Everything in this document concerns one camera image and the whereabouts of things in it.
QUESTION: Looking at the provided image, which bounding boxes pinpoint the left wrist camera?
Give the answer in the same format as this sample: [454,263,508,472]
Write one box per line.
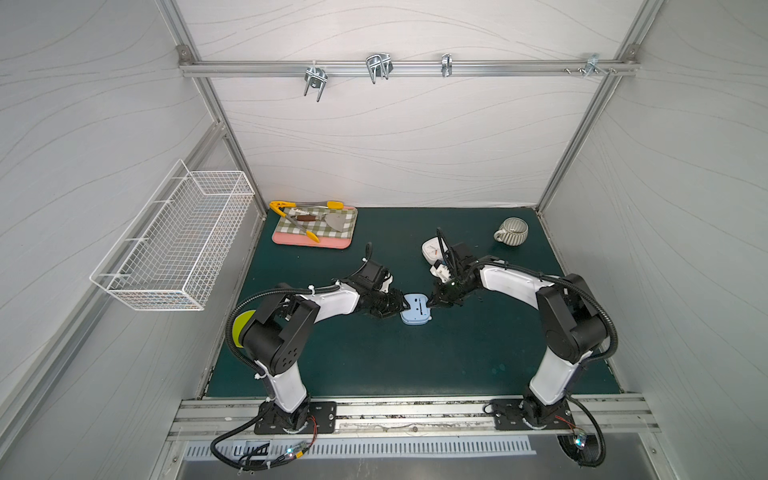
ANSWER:
[357,261,393,293]

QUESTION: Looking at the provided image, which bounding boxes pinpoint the metal u-bolt hook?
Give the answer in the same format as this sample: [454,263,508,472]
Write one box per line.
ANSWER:
[365,53,393,84]

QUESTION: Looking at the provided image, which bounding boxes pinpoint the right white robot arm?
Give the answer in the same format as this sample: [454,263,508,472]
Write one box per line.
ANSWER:
[429,259,615,407]

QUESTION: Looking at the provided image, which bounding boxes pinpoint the blue white alarm clock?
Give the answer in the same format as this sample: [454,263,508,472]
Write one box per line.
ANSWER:
[400,293,431,326]

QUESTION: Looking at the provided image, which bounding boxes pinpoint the striped white ceramic mug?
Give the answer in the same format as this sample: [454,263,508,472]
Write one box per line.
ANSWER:
[493,217,529,247]

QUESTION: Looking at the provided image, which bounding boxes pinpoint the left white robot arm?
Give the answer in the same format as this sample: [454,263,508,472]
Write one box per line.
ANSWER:
[227,281,408,414]

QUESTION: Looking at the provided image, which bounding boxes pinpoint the checkered green cloth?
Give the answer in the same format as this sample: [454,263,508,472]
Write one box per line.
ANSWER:
[275,207,358,239]

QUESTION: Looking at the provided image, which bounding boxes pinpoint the green plastic bowl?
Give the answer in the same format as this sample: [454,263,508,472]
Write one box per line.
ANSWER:
[231,310,255,349]

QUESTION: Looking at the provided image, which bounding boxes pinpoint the white alarm clock back up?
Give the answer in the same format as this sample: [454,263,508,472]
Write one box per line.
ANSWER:
[421,237,445,266]

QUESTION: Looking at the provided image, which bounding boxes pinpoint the metal spatula wooden handle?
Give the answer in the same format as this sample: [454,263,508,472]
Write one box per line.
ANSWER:
[293,213,347,232]

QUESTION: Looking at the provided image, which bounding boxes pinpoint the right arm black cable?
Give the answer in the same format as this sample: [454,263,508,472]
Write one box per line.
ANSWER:
[436,227,619,468]

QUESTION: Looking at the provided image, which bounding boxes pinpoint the metal clamp hook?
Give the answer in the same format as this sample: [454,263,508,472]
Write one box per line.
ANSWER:
[303,66,328,102]

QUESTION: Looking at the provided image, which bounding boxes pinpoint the pink cutting board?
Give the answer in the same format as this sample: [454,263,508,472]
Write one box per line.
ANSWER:
[271,204,358,250]

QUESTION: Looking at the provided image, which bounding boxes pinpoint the yellow tongs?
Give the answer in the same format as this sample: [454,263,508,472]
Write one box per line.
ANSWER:
[269,200,345,243]

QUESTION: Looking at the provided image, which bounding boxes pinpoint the white wire basket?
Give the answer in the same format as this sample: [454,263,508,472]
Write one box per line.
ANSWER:
[90,160,254,312]

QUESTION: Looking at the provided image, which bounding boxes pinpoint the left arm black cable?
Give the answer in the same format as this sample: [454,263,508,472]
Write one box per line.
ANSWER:
[209,242,374,472]

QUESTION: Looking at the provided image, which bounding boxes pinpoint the aluminium top rail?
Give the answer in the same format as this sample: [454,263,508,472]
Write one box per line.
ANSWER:
[179,58,641,78]

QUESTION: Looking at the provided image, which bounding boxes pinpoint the metal bracket right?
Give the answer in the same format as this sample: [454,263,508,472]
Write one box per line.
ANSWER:
[563,54,618,78]

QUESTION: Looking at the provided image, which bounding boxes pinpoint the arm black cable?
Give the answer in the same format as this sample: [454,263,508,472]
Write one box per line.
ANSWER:
[436,227,619,468]
[209,242,374,472]

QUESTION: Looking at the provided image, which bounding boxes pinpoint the small metal ring hook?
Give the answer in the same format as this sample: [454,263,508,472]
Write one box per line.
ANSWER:
[441,53,453,78]

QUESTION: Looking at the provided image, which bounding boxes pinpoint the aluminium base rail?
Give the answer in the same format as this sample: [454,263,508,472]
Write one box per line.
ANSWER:
[166,394,661,441]

